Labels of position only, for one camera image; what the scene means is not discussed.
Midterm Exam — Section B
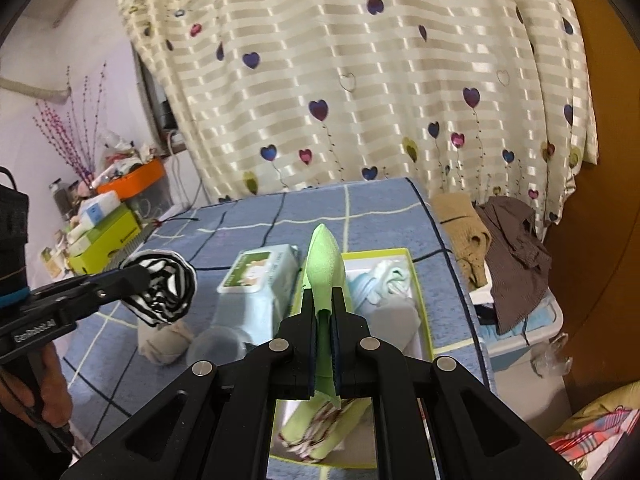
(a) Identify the black white striped sock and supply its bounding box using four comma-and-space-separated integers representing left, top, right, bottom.
118, 249, 198, 327

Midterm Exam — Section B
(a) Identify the green patterned cloth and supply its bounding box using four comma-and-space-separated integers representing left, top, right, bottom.
278, 396, 371, 463

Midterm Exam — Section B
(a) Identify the person's left hand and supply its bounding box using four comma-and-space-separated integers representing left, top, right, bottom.
0, 343, 74, 428

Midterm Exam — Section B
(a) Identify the yellow-green shoe box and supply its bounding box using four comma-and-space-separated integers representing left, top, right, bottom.
67, 205, 141, 275

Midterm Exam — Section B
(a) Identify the striped tray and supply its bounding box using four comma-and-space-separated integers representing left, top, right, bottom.
104, 223, 156, 271

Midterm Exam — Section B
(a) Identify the white blue tissue box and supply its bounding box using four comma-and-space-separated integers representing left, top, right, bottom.
79, 191, 120, 230

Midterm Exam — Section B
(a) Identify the blue checked tablecloth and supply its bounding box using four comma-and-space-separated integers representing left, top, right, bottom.
62, 176, 497, 480

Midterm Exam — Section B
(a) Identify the clear round plastic container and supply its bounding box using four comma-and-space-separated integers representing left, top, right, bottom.
186, 325, 248, 366

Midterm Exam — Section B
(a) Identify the beige rolled sock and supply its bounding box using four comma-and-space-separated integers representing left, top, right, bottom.
138, 320, 194, 366

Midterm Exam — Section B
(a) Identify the orange storage bin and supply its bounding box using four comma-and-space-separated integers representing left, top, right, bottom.
96, 158, 166, 200

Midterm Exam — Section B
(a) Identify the grey white sock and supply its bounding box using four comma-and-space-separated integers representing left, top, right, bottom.
357, 307, 424, 359

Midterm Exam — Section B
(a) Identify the white storage bin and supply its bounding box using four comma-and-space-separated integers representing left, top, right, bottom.
480, 292, 570, 436

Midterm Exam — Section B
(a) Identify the wet wipes pack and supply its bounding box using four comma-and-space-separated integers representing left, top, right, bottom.
210, 244, 300, 349

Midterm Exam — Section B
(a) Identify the pink branch decoration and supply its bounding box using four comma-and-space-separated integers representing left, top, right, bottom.
32, 62, 107, 188

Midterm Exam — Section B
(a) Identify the green white cardboard box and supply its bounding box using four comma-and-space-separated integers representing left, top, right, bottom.
270, 248, 433, 471

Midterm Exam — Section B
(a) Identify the plaid pillow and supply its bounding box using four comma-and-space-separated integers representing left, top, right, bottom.
548, 382, 639, 479

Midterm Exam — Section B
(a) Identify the brown checked shirt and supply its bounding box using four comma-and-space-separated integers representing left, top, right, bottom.
475, 196, 552, 335

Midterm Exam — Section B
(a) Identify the tan knitted garment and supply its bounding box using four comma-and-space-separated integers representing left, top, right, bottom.
431, 192, 491, 290

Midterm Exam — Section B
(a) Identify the wooden wardrobe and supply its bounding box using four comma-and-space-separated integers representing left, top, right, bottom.
546, 0, 639, 410

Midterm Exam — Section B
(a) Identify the cream heart-patterned curtain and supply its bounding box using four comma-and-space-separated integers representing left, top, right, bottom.
115, 0, 599, 226

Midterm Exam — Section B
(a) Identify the black cable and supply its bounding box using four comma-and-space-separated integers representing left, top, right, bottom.
150, 209, 202, 229

